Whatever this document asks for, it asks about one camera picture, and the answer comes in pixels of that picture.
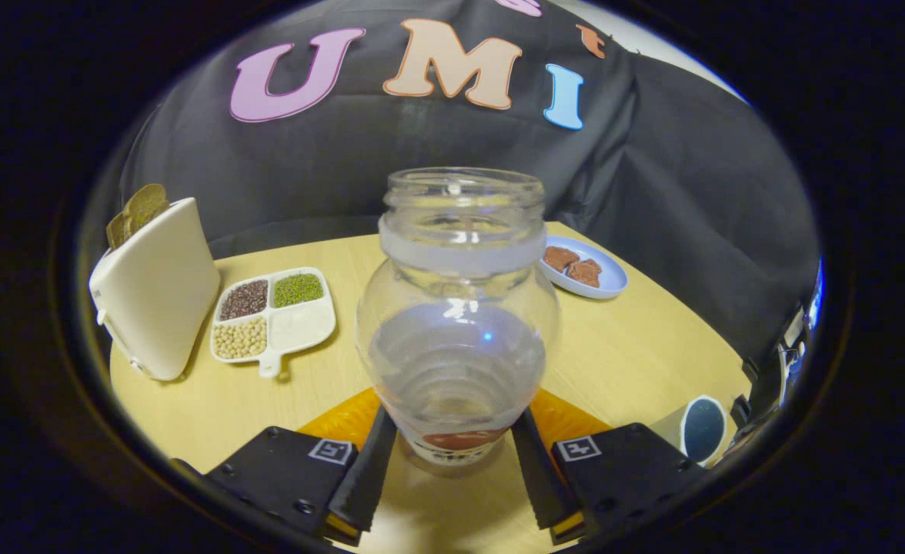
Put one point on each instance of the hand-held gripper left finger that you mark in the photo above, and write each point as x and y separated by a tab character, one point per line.
291	477

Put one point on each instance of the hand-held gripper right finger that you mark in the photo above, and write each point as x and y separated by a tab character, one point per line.
629	477

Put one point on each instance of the clear plastic juice bottle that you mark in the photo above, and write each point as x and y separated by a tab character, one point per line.
456	362

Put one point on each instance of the wooden table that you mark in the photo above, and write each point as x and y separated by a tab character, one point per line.
637	354

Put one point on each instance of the white divided dish with beans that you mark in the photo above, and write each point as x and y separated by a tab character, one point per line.
298	323

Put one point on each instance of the light blue plate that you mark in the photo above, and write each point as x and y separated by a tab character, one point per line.
610	277

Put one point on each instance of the brown cookie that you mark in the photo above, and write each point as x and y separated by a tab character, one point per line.
559	258
585	273

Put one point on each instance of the white toaster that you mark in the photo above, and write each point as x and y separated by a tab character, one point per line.
156	300

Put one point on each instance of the black backdrop cloth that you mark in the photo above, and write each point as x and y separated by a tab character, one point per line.
691	192

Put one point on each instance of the brown bread slice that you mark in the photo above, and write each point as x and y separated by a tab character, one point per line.
141	209

